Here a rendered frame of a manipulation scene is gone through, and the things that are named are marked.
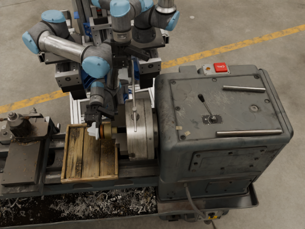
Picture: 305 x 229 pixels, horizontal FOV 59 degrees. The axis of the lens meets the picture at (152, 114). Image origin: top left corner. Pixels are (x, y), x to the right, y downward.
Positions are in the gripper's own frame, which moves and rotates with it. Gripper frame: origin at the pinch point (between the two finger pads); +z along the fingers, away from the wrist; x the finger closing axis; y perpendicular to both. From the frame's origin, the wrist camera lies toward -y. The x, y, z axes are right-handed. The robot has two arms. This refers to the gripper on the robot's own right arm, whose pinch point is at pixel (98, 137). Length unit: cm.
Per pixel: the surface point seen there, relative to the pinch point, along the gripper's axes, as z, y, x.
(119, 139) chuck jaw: 3.2, -11.0, 2.2
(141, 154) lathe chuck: 12.0, -21.6, 1.5
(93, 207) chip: 20, 10, -51
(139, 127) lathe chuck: 4.1, -21.1, 13.4
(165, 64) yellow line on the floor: -158, -53, -108
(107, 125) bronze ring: -4.5, -5.0, 3.7
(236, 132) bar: 13, -63, 19
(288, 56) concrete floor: -162, -202, -109
